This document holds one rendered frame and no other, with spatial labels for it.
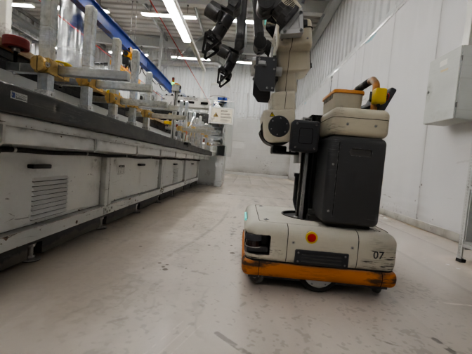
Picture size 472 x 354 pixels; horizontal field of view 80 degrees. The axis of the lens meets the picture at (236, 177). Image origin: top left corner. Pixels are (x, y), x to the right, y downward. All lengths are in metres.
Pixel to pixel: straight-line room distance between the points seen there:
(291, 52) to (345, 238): 0.92
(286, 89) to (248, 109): 10.83
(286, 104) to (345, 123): 0.30
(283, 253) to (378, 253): 0.40
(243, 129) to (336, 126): 10.93
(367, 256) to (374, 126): 0.55
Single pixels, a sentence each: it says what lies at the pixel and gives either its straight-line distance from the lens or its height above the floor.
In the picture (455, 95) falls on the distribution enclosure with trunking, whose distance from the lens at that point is 3.03.
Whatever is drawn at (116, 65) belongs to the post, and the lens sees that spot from 1.67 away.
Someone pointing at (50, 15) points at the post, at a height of 0.97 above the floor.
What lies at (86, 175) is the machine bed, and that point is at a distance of 1.93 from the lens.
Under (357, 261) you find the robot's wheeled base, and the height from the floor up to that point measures 0.16.
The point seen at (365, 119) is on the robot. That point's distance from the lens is 1.35.
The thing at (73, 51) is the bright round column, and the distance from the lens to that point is 7.27.
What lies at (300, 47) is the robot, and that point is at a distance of 1.52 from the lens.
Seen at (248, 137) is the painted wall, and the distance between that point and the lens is 12.13.
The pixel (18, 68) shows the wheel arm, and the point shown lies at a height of 0.80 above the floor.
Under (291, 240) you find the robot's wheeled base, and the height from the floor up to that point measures 0.22.
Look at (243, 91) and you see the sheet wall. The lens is 12.45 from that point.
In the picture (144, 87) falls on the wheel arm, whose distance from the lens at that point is 1.36.
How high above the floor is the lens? 0.53
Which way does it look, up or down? 3 degrees down
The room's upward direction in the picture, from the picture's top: 5 degrees clockwise
